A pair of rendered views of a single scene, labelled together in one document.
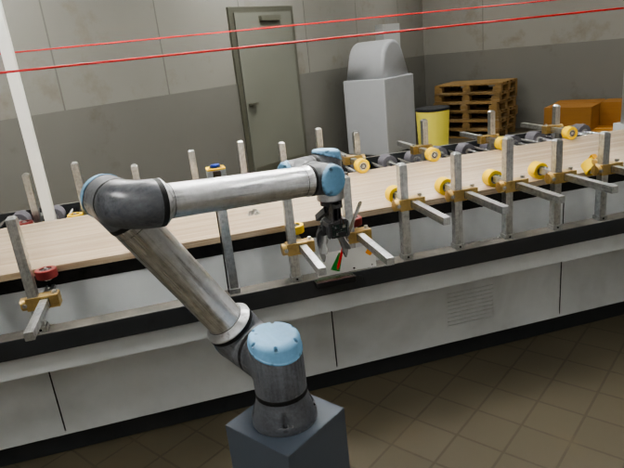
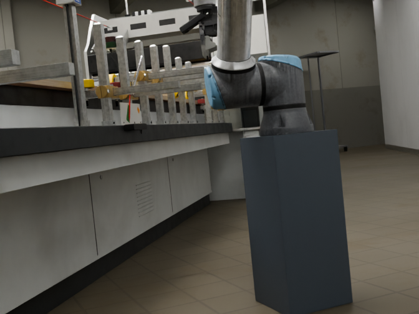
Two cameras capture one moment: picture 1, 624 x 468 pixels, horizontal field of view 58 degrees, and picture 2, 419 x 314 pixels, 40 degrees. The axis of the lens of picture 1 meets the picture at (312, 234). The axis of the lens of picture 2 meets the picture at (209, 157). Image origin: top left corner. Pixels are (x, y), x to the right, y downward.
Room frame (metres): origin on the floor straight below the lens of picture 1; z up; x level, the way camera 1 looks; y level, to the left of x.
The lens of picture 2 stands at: (0.78, 2.07, 0.63)
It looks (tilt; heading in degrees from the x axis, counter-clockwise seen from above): 2 degrees down; 296
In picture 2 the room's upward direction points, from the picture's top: 6 degrees counter-clockwise
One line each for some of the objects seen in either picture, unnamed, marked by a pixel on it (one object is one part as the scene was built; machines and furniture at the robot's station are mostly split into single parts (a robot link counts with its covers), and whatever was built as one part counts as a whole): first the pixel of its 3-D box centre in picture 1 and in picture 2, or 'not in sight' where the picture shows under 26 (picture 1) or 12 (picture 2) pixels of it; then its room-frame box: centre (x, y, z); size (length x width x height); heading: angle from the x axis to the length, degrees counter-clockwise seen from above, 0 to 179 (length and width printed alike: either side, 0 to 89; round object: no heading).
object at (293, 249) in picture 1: (297, 247); (107, 92); (2.19, 0.06, 0.84); 0.13 x 0.06 x 0.05; 103
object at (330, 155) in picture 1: (327, 167); not in sight; (1.76, -0.07, 1.25); 0.10 x 0.09 x 0.12; 125
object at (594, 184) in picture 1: (572, 177); not in sight; (2.42, -1.18, 0.95); 0.50 x 0.04 x 0.04; 13
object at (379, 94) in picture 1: (380, 98); not in sight; (8.36, -1.20, 0.81); 0.83 x 0.70 x 1.63; 138
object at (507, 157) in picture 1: (507, 190); (169, 86); (2.41, -0.89, 0.92); 0.03 x 0.03 x 0.48; 13
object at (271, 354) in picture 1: (275, 358); (279, 80); (1.41, 0.14, 0.79); 0.17 x 0.15 x 0.18; 35
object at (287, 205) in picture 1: (291, 237); (104, 80); (2.18, 0.09, 0.89); 0.03 x 0.03 x 0.48; 13
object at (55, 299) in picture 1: (41, 301); not in sight; (1.96, 1.04, 0.82); 0.13 x 0.06 x 0.05; 103
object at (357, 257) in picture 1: (346, 260); (131, 114); (2.21, -0.13, 0.75); 0.26 x 0.01 x 0.10; 103
